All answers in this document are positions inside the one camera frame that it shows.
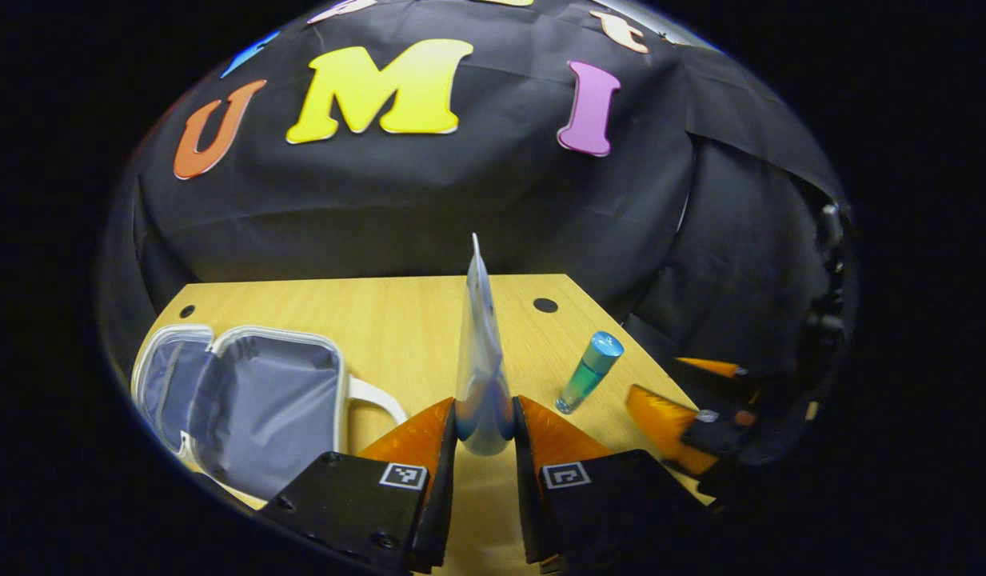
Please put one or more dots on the white blue tube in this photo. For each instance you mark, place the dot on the white blue tube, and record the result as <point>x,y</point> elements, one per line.
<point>483,376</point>

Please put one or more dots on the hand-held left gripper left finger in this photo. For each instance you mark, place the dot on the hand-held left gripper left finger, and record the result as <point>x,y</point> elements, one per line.
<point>443,488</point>

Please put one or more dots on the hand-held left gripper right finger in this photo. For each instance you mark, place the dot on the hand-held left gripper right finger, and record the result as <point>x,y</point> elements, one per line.
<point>528,488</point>

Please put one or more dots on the white suitcase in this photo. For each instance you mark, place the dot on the white suitcase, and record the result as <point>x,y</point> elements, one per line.
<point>253,400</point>

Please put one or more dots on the teal green bottle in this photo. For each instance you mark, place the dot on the teal green bottle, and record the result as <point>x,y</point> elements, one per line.
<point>588,374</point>

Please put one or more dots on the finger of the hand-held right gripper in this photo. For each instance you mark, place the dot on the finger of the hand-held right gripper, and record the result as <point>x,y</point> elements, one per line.
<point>712,368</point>
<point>668,428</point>

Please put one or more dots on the black backdrop cloth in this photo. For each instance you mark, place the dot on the black backdrop cloth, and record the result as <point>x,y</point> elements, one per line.
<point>461,208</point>

